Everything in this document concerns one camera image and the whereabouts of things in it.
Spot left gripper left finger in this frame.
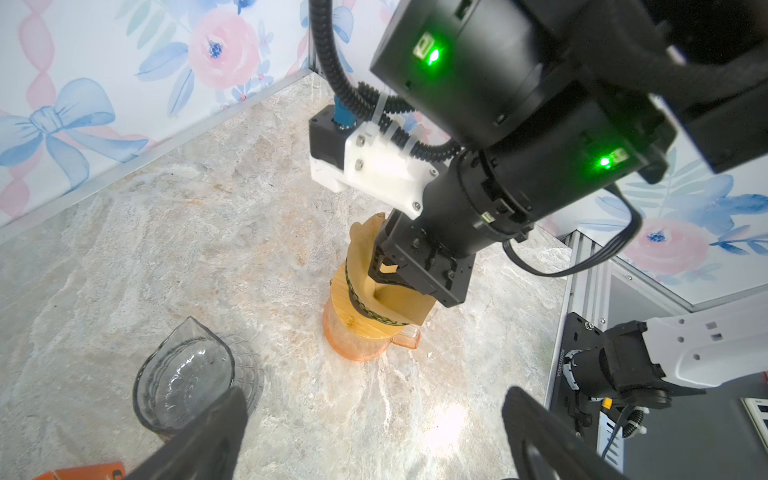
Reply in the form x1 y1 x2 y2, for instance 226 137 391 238
128 387 248 479

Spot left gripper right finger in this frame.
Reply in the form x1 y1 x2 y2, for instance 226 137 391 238
501 387 624 480

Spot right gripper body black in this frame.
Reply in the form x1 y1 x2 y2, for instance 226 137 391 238
368 210 476 308

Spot green glass dripper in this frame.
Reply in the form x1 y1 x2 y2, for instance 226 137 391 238
344 266 406 327

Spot grey glass carafe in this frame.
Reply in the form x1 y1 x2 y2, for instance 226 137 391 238
132 316 264 441

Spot orange glass carafe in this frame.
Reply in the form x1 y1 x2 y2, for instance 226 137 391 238
323 299 421 362

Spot coffee filter pack orange clip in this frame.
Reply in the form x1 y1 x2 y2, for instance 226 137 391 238
34 462 126 480

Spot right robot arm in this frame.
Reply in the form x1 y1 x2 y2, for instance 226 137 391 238
371 1 767 301

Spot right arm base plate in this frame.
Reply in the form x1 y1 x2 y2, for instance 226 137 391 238
547 312 602 449

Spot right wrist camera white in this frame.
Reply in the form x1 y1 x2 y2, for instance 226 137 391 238
309 105 439 220

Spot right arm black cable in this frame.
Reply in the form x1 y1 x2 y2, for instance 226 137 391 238
308 0 463 163

